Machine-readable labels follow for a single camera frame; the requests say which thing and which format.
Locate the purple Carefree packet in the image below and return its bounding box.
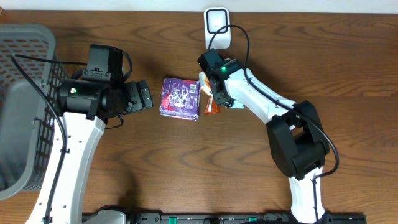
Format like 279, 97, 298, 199
159, 78, 200, 121

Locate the small orange white packet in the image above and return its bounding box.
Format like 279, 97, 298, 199
199, 72, 213, 96

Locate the red orange snack bar wrapper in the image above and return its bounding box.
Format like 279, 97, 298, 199
204, 95, 220, 115

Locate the mint green snack packet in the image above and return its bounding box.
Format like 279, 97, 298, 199
230, 100, 244, 109

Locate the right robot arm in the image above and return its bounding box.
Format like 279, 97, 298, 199
198, 49, 330, 223

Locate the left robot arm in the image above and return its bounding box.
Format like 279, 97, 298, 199
28, 44, 153, 223

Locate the white barcode scanner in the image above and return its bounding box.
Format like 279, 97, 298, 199
203, 7, 231, 49

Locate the grey plastic mesh basket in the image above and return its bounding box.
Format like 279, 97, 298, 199
1, 24, 68, 200

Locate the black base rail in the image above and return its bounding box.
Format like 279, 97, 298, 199
82, 212, 368, 224

